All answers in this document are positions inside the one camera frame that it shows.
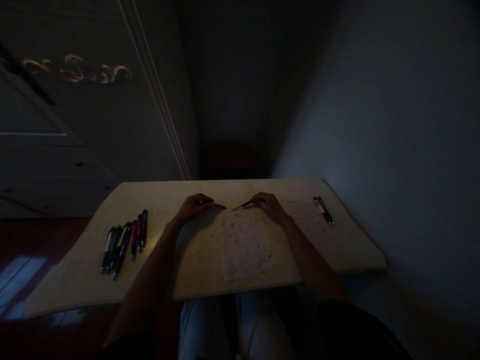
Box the person's right hand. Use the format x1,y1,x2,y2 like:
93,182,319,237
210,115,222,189
249,191,292,224

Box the person's left hand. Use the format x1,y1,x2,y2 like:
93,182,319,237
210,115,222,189
175,193,216,227

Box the person's right fingers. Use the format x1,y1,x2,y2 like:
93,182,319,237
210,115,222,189
249,191,275,207

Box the person's left fingers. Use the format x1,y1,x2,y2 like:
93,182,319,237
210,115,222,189
189,193,216,210

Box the thin black pen refill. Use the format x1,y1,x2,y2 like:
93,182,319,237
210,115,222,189
230,198,267,212

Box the scribbled paper sheet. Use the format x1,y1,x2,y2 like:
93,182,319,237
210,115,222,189
219,212,274,283
285,198,332,256

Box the red and white pen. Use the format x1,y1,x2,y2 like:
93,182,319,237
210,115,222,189
313,196,332,227
317,195,337,228

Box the row of assorted pens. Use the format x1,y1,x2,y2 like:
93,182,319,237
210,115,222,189
99,208,149,281

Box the person's legs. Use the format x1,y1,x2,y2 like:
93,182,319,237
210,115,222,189
179,286,320,360

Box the white wardrobe with gold ornament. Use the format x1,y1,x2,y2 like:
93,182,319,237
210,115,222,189
0,0,200,220

